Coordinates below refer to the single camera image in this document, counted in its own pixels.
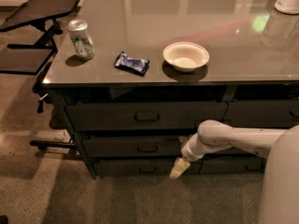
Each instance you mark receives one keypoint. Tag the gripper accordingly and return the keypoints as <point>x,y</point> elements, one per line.
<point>188,153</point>

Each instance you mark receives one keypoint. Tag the grey drawer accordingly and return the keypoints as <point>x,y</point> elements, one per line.
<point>263,114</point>
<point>132,146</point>
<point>134,167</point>
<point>142,116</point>
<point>228,164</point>

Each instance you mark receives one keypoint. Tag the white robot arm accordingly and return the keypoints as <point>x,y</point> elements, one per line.
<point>280,193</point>

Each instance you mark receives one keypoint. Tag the grey drawer cabinet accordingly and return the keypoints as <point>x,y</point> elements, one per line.
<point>163,67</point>

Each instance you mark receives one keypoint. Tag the blue snack wrapper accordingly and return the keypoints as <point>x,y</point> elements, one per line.
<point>137,66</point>

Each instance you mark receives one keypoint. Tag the white paper bowl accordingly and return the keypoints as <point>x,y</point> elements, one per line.
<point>186,56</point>

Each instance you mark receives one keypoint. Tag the silver soda can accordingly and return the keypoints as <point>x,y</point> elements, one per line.
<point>79,34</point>

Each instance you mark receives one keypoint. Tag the white container with label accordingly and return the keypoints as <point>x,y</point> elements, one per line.
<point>287,6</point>

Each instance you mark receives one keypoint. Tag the black tilted stand table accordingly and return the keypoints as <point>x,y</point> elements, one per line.
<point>43,15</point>

